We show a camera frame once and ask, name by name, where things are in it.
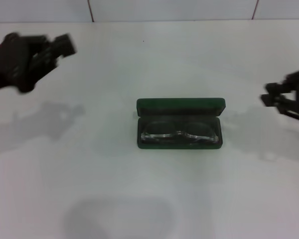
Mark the green glasses case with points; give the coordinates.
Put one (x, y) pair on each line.
(180, 109)

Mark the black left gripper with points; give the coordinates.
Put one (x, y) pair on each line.
(7, 67)

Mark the clear white glasses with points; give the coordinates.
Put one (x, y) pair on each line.
(179, 134)

